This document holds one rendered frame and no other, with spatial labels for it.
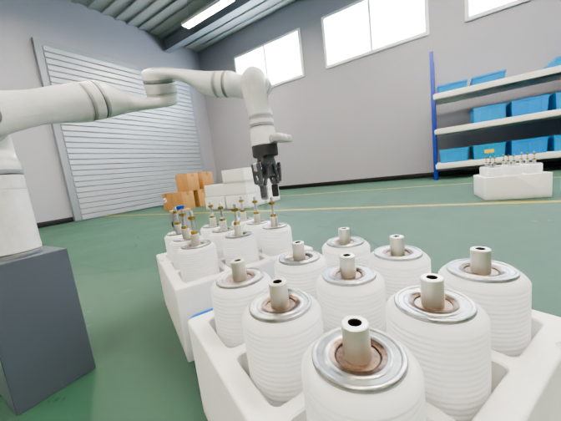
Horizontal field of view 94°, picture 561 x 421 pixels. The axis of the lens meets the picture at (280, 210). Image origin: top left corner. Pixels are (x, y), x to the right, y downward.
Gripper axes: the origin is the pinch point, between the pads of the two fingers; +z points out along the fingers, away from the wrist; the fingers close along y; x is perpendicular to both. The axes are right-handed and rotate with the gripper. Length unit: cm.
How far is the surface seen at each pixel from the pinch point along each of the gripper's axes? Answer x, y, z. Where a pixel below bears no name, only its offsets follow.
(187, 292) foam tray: -8.8, 28.5, 18.6
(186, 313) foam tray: -9.3, 29.3, 23.3
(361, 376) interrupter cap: 34, 51, 10
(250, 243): -1.7, 11.5, 12.0
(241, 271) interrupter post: 13.8, 37.0, 8.6
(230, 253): -6.0, 14.8, 13.8
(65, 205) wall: -513, -175, 4
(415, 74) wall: 51, -498, -151
